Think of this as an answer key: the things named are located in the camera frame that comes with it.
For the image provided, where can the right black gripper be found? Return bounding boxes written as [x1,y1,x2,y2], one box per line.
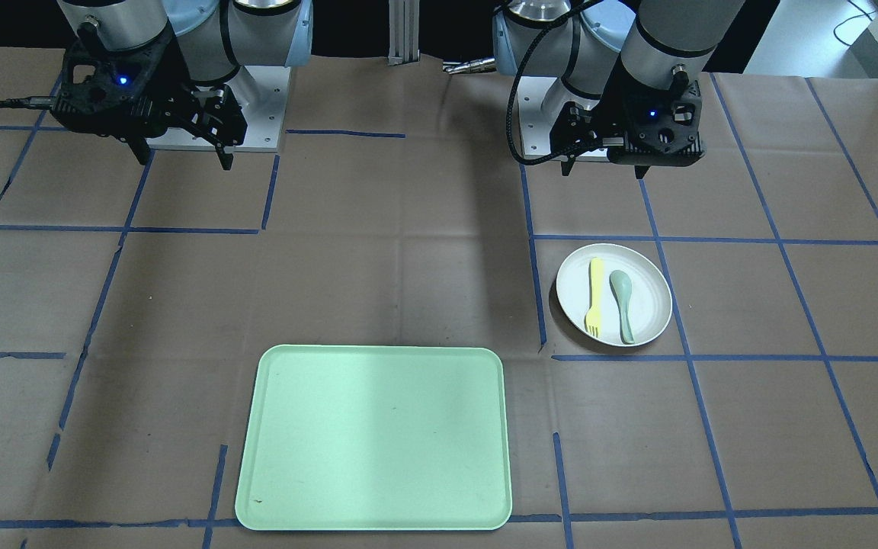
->
[50,21,248,171]

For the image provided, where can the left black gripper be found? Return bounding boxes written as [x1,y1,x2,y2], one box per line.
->
[550,60,707,180]

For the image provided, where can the white round plate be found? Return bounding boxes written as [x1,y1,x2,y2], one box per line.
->
[555,243,673,348]

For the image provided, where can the yellow plastic fork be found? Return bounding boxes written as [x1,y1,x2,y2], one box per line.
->
[583,257,605,339]

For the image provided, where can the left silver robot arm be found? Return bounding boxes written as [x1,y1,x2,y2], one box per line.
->
[492,1,744,178]

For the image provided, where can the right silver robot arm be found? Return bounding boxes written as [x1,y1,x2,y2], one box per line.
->
[50,1,314,170]

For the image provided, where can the teal plastic spoon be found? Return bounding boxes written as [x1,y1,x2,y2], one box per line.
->
[609,270,636,346]

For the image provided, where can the light green plastic tray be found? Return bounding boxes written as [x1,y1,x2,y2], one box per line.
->
[235,344,513,531]

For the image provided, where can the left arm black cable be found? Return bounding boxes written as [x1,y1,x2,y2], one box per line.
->
[506,0,626,165]

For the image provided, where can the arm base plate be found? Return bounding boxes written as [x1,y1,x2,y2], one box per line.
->
[145,65,291,153]
[517,76,599,160]

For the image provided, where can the aluminium frame post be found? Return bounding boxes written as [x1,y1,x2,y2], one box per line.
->
[386,0,421,66]

